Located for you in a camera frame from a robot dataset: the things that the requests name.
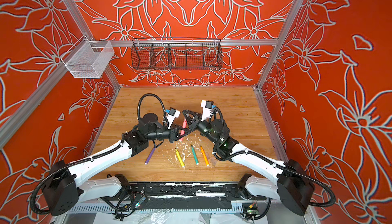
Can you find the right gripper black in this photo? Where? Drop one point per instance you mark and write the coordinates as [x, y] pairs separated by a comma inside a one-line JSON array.
[[194, 125]]

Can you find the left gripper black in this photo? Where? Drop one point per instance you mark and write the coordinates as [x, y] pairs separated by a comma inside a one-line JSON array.
[[174, 133]]

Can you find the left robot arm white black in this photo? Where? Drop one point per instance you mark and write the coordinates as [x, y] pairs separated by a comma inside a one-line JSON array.
[[70, 183]]

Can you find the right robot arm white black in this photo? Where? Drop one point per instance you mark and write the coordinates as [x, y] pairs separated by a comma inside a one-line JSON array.
[[289, 182]]

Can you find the green marker pen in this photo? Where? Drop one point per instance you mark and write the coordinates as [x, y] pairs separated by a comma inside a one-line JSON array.
[[194, 155]]

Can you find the yellow marker pen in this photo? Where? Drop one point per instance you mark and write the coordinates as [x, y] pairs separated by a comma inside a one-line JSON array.
[[179, 158]]

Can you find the orange marker pen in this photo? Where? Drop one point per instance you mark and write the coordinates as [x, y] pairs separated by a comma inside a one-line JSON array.
[[204, 156]]

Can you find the purple marker pen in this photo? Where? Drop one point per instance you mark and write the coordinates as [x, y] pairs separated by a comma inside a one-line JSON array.
[[150, 156]]

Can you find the clear plastic bin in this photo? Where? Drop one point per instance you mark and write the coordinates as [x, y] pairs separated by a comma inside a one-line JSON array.
[[86, 61]]

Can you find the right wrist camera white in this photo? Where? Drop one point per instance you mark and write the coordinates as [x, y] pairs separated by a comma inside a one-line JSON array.
[[208, 107]]

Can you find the black wire basket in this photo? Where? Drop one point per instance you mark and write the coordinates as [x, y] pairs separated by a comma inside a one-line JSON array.
[[176, 54]]

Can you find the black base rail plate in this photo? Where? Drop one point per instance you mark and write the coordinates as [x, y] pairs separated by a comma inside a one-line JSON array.
[[166, 190]]

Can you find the grey slotted cable duct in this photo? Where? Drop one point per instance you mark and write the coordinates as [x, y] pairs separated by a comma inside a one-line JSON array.
[[95, 208]]

